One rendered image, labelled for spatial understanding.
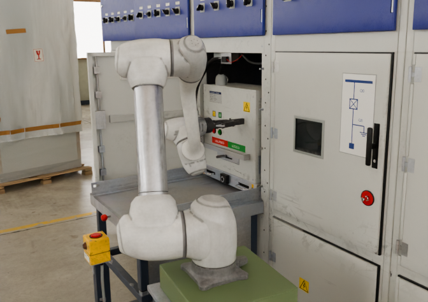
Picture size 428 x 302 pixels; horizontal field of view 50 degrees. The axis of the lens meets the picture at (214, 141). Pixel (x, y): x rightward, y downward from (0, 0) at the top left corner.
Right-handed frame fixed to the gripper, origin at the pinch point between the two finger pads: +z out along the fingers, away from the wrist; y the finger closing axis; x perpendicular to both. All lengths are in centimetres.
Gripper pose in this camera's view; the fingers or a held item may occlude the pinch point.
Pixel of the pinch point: (237, 122)
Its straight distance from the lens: 234.7
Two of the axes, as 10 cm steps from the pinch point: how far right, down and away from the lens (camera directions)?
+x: -0.1, -9.8, -2.0
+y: 5.3, 1.6, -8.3
